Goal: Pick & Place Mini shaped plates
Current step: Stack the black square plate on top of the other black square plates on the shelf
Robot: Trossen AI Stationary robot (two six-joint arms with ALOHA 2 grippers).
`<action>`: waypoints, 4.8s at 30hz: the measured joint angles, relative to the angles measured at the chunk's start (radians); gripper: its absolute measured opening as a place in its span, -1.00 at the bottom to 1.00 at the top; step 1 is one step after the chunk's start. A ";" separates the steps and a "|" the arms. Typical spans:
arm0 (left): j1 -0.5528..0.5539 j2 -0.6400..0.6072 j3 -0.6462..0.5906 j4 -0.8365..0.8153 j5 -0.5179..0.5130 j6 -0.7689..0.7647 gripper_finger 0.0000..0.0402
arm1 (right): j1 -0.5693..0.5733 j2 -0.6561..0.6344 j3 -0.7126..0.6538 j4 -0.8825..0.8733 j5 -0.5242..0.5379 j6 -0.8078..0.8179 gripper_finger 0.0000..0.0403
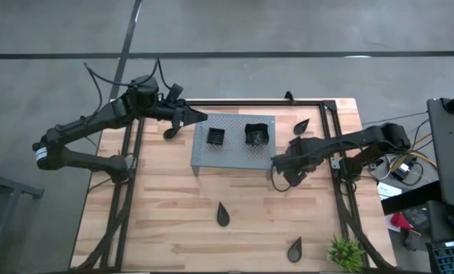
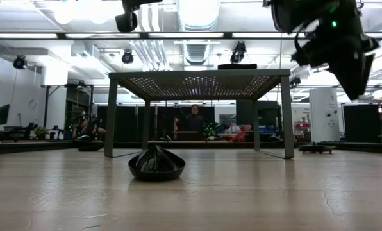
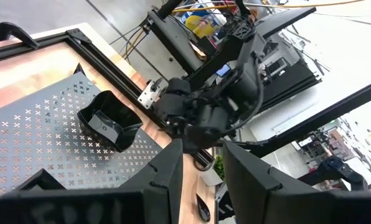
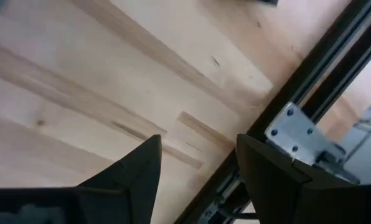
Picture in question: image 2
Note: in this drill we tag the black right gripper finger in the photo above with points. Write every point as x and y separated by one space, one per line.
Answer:
364 67
346 73

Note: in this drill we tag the round ridged black plate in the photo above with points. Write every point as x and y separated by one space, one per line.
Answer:
155 163

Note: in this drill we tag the small black plate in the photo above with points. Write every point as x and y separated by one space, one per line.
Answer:
90 147

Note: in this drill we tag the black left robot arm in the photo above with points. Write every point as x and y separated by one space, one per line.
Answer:
127 22

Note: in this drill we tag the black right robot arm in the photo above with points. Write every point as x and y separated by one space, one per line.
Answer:
290 13

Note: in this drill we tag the white pillar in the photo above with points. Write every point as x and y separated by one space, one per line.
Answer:
324 109

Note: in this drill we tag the black partition screen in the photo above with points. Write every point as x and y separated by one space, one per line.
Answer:
125 123
361 123

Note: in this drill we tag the shelf with red bins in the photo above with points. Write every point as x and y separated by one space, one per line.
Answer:
301 125

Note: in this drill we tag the grey domed object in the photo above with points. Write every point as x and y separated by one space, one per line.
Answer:
276 138
83 139

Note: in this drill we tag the black ceiling spotlight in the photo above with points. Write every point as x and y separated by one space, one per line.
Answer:
238 51
127 57
19 62

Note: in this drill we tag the black cabinet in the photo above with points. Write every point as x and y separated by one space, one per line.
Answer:
245 112

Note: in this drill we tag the person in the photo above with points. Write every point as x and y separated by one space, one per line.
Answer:
240 136
85 128
195 123

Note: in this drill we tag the ceiling air vent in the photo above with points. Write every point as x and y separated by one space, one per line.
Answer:
195 53

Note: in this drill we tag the grey perforated metal shelf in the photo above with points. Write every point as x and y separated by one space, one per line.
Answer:
197 73

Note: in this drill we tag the white box fixture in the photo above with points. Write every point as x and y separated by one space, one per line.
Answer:
54 75

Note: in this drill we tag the potted green plant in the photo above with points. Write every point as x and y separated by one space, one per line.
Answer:
41 132

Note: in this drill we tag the black monitor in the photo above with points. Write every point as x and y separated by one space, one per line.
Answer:
3 115

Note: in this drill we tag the silver ventilation duct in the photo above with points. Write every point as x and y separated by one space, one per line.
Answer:
199 13

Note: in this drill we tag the black metal frame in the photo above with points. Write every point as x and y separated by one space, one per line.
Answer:
46 106

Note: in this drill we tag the black table border rail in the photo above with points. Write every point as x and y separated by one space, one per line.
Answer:
34 147

